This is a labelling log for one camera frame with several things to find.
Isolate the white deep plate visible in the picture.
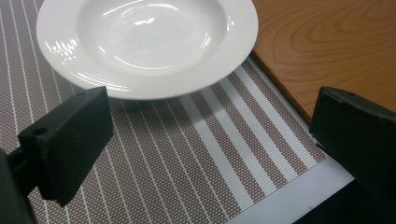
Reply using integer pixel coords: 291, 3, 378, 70
35, 0, 260, 101

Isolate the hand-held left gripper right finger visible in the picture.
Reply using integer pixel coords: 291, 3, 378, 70
309, 86, 396, 200

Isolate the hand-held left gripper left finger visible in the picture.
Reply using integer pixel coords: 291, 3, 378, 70
7, 86, 115, 208

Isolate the brown striped woven placemat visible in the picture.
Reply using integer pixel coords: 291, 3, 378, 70
0, 0, 328, 224

